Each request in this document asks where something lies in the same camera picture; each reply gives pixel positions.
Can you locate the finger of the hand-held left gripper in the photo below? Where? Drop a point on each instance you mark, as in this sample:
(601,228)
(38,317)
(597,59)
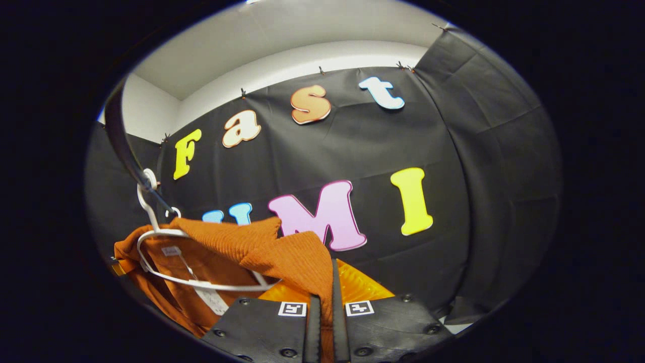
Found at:
(118,268)

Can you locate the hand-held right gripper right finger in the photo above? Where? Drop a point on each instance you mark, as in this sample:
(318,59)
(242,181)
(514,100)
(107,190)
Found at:
(393,327)

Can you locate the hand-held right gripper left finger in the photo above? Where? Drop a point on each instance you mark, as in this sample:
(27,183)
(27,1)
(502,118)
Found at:
(262,327)

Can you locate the white clothes hanger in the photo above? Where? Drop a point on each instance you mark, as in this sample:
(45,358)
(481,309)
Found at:
(161,232)
(174,208)

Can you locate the black backdrop cloth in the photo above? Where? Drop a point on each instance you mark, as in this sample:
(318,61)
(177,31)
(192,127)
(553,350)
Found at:
(453,176)

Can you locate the black clothes rail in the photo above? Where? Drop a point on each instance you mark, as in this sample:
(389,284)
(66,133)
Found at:
(118,141)

